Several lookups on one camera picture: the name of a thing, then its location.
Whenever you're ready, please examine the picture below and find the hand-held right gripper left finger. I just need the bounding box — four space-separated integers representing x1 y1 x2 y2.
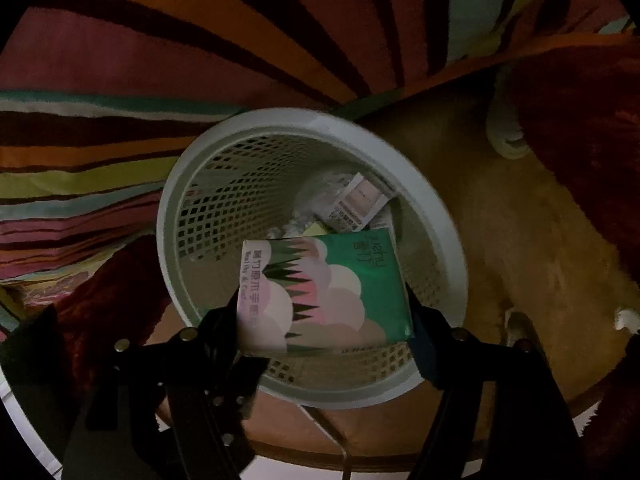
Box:
62 289 242 480

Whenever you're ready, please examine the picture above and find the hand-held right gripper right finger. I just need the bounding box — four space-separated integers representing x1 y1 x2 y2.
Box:
402 282 587 480

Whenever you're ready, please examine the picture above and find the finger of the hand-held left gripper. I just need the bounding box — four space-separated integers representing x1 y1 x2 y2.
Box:
200 354 272 469

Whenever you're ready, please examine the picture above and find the green tissue packet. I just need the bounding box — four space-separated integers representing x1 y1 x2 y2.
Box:
235 226 417 357

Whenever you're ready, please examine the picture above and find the white printed box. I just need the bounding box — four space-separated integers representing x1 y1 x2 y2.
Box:
319 172 394 234

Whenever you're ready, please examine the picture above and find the white mesh wastebasket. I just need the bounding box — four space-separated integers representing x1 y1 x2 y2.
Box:
156 107 469 410

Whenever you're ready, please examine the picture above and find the crumpled clear plastic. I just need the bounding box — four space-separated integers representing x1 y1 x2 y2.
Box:
294 172 357 222

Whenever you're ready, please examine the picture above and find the teal and pink quilt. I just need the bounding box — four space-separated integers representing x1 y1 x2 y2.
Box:
0 274 92 333

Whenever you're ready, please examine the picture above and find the striped colourful bed sheet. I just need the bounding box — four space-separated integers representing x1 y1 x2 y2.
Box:
0 0 640 288

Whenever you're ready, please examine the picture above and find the white ornate bed frame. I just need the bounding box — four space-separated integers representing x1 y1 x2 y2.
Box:
486 74 532 161

